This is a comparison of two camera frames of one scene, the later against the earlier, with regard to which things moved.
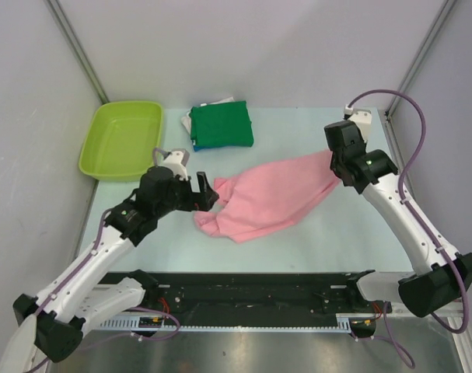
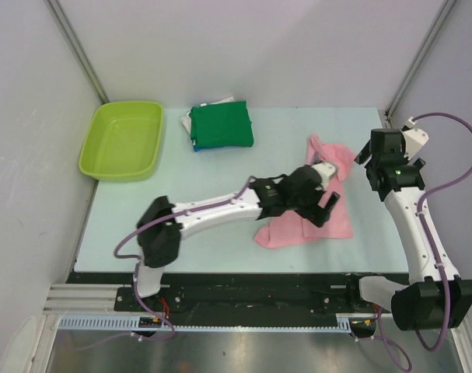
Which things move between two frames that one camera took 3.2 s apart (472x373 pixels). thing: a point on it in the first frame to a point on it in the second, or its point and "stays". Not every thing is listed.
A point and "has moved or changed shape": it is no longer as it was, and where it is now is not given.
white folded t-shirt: (186, 119) stays
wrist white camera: (361, 117) to (415, 138)
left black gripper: (207, 196) to (315, 214)
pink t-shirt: (263, 198) has moved or changed shape
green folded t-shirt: (221, 124) stays
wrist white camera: (176, 160) to (327, 170)
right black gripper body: (334, 166) to (368, 167)
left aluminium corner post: (78, 48) stays
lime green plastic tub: (120, 140) stays
